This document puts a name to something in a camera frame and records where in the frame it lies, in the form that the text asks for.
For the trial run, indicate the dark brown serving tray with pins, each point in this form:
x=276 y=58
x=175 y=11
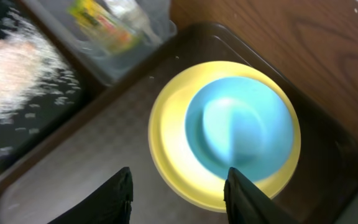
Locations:
x=111 y=133

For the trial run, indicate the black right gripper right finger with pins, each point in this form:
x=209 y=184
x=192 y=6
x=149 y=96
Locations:
x=246 y=204

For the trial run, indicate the yellow plate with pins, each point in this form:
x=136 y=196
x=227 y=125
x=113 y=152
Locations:
x=169 y=148

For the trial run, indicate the clear plastic bin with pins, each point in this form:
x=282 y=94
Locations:
x=54 y=14

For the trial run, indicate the white tissue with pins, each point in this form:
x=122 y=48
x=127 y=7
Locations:
x=130 y=13

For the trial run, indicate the rice food waste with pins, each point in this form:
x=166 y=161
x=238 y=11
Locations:
x=14 y=77

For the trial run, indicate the black plastic tray bin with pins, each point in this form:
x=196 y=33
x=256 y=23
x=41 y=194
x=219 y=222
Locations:
x=42 y=124

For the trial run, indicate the blue bowl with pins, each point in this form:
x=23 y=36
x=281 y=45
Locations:
x=242 y=123

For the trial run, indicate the green pandan cake wrapper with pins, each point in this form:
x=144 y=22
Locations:
x=113 y=35

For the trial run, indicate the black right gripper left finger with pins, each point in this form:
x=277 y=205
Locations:
x=108 y=204

